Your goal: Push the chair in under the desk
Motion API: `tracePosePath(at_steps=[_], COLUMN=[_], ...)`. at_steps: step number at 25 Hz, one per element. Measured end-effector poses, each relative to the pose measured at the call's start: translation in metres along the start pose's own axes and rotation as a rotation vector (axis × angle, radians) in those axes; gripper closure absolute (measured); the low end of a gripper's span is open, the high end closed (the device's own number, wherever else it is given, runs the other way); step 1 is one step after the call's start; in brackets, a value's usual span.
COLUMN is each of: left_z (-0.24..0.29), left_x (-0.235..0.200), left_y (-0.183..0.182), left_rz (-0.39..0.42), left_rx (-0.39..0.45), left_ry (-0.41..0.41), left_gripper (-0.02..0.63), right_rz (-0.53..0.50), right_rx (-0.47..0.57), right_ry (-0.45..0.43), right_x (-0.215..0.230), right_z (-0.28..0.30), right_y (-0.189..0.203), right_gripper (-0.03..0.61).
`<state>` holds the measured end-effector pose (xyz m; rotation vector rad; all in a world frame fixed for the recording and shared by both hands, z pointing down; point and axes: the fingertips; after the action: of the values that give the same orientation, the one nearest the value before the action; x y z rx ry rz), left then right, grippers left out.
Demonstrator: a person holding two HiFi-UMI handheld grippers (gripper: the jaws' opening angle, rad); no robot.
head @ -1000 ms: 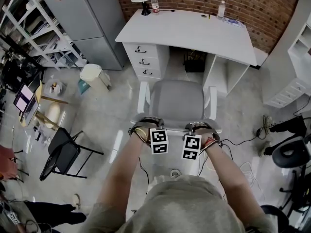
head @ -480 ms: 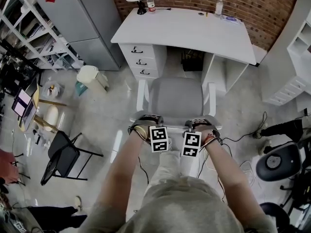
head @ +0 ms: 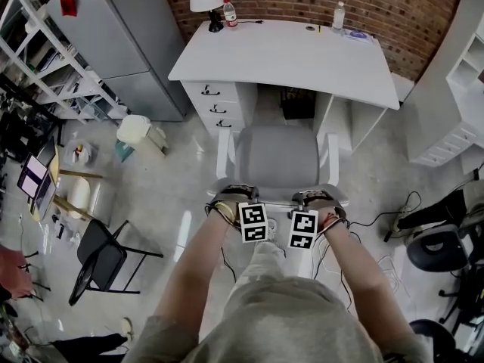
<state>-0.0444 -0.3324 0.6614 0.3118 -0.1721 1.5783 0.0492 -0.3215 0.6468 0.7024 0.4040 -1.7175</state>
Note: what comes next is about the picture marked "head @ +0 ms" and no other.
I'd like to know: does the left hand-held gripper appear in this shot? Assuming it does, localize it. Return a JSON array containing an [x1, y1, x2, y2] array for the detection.
[[209, 183, 269, 244]]

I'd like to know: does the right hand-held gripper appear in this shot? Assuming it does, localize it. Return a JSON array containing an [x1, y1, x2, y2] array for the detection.
[[288, 189, 347, 250]]

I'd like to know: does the grey and white chair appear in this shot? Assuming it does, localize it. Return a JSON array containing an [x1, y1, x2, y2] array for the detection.
[[206, 124, 351, 279]]

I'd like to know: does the person's left forearm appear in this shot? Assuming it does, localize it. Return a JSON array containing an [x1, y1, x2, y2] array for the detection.
[[153, 206, 243, 328]]

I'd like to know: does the person's right forearm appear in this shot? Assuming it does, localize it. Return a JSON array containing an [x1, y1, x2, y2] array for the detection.
[[319, 209, 420, 340]]

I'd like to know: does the black office chair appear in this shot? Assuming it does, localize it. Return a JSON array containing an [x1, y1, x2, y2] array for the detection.
[[406, 217, 484, 324]]

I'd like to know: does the black folding chair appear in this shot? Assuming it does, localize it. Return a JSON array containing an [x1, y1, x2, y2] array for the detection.
[[67, 219, 164, 306]]

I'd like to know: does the white desk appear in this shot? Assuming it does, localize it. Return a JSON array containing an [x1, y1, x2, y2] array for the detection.
[[167, 18, 402, 153]]

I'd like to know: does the dark office chair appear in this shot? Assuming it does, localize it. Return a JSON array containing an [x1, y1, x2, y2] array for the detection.
[[410, 318, 484, 363]]

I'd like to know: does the person's leg in beige trousers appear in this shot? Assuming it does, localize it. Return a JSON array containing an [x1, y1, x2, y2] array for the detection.
[[230, 240, 287, 294]]

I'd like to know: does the person's grey shirt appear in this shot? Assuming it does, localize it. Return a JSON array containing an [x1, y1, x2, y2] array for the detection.
[[120, 276, 432, 363]]

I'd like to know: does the white power strip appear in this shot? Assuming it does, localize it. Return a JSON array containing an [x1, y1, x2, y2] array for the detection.
[[392, 202, 414, 230]]

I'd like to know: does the black box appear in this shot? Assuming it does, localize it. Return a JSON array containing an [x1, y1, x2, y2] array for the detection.
[[280, 88, 317, 120]]

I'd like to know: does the teal box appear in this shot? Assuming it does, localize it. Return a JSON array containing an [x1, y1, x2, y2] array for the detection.
[[114, 141, 136, 163]]

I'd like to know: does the white trash bin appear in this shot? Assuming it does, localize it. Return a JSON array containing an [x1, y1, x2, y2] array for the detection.
[[116, 114, 170, 157]]

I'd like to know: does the white stool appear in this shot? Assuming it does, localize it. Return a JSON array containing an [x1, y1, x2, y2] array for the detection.
[[67, 175, 103, 219]]

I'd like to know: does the white cabinet with shelves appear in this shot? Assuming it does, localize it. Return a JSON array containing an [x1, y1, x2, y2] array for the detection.
[[406, 0, 484, 168]]

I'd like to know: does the blue round disc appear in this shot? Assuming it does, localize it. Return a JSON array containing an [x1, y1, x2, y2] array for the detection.
[[348, 29, 375, 44]]

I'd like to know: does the water bottle with red label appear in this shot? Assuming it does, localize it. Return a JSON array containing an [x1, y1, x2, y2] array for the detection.
[[222, 0, 239, 29]]

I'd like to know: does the clear plastic water bottle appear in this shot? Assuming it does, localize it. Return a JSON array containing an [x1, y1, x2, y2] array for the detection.
[[331, 1, 346, 33]]

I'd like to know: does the grey refrigerator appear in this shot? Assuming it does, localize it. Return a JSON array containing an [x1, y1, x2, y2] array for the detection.
[[45, 0, 190, 123]]

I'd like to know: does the open laptop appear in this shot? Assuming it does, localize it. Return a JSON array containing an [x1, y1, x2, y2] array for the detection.
[[17, 153, 57, 219]]

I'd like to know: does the white shelf rack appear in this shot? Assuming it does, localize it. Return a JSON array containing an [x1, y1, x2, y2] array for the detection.
[[0, 0, 129, 124]]

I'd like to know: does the black floor cable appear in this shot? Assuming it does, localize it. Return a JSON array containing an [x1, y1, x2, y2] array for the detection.
[[347, 191, 423, 231]]

